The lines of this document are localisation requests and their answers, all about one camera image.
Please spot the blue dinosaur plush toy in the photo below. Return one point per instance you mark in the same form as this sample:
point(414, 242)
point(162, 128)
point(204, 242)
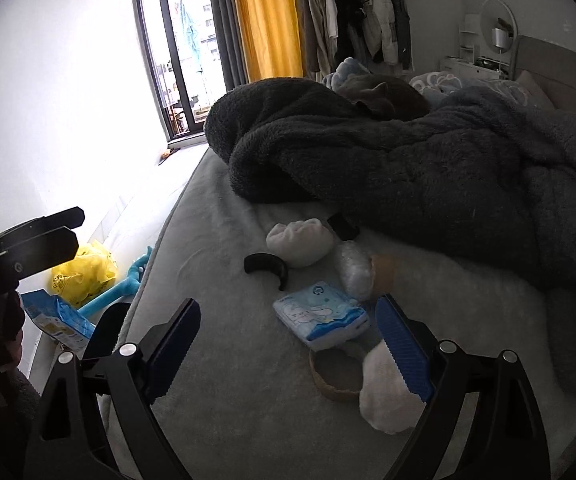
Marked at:
point(113, 292)

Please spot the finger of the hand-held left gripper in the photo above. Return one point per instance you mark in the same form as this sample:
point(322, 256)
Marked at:
point(63, 217)
point(53, 250)

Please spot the dark grey trousers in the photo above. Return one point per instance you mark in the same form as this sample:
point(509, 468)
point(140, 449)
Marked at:
point(404, 25)

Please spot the yellow curtain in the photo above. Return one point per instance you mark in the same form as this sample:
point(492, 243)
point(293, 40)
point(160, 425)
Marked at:
point(268, 15)

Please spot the light blue patterned blanket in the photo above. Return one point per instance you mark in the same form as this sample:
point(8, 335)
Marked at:
point(348, 67)

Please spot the yellow plastic bag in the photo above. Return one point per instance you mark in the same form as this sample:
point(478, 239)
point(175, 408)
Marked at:
point(83, 275)

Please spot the dark grey fleece blanket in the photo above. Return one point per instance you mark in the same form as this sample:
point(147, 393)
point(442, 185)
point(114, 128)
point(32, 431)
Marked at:
point(418, 185)

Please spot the grey pillow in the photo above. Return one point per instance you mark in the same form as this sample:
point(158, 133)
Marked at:
point(535, 91)

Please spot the white shelf organizer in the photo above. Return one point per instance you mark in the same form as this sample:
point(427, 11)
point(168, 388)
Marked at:
point(468, 35)

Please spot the small orange object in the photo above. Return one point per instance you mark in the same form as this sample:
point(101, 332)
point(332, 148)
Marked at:
point(166, 153)

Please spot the grey padded headboard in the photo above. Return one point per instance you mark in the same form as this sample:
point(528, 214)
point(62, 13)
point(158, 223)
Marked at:
point(563, 60)

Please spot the white vanity desk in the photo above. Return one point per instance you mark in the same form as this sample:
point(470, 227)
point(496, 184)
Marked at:
point(468, 66)

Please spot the white jacket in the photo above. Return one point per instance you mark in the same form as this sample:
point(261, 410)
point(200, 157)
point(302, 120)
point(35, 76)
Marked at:
point(379, 10)

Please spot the blue and white packet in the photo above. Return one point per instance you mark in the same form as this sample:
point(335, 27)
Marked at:
point(58, 317)

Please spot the white fluffy sock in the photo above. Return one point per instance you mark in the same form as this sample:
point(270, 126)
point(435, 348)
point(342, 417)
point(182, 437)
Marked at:
point(384, 400)

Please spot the blue hanging cloth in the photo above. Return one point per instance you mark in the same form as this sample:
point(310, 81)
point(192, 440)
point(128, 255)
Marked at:
point(189, 25)

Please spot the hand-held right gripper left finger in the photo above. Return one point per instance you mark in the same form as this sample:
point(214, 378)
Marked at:
point(173, 350)

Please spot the small black object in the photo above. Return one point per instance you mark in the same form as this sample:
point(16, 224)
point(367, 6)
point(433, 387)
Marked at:
point(344, 226)

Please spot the beige coat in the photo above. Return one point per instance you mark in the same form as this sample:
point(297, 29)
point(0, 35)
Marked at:
point(316, 30)

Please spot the black curved plastic piece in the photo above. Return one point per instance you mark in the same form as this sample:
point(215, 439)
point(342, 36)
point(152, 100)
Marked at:
point(265, 264)

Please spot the silver table lamp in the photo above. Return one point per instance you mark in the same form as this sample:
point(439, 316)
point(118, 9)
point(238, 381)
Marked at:
point(501, 39)

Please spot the round white mirror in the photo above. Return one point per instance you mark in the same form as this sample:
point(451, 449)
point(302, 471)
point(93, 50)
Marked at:
point(490, 15)

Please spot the grey cat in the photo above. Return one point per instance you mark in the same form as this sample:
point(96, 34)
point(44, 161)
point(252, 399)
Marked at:
point(388, 96)

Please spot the blue white tissue packet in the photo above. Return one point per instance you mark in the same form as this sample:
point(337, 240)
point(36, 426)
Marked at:
point(320, 316)

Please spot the white shirt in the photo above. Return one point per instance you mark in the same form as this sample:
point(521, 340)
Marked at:
point(331, 17)

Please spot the black framed glass door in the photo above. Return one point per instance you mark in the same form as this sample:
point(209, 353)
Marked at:
point(150, 60)

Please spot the bed with grey sheet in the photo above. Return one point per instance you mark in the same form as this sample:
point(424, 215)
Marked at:
point(228, 410)

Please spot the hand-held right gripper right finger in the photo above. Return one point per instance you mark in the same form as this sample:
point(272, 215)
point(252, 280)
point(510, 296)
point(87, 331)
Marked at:
point(403, 355)

